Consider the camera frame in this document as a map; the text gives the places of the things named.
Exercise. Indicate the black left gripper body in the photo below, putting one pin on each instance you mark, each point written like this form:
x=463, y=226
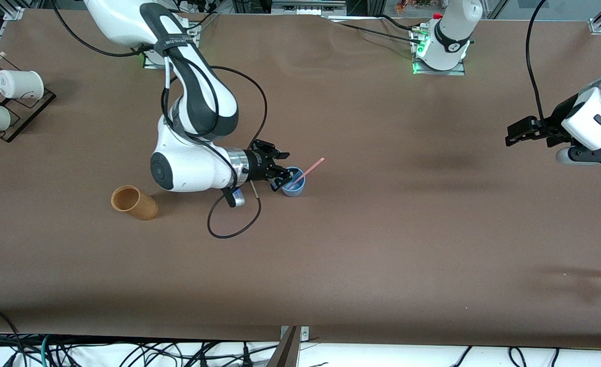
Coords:
x=553, y=127

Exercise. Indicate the orange background object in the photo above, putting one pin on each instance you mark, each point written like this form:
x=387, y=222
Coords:
x=412, y=5

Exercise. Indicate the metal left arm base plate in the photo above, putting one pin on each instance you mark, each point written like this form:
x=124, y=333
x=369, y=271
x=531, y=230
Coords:
x=458, y=71

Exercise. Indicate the grey metal device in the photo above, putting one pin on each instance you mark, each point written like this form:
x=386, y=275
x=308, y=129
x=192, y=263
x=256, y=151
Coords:
x=308, y=7

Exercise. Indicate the silver metal bracket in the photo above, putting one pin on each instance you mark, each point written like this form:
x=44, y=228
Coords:
x=304, y=333

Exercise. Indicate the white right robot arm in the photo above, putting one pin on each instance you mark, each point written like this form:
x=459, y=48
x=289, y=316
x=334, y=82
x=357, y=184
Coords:
x=198, y=97

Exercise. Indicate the black cup rack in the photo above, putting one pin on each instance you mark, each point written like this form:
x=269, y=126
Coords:
x=25, y=120

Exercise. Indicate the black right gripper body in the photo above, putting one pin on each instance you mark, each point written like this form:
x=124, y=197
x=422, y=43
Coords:
x=258, y=166

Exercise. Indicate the blue cup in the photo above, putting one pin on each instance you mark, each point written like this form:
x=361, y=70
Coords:
x=294, y=189

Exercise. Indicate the white cup with print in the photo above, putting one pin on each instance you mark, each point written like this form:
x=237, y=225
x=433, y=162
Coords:
x=20, y=84

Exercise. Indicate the pink chopstick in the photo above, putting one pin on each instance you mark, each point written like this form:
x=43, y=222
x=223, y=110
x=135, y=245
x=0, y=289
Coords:
x=310, y=168

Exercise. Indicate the dark metal post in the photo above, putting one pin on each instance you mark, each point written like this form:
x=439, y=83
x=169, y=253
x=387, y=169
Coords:
x=286, y=354

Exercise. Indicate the brown wooden cup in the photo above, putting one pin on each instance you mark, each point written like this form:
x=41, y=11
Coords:
x=145, y=208

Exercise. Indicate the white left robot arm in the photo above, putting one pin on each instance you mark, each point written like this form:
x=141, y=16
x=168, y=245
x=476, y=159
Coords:
x=448, y=30

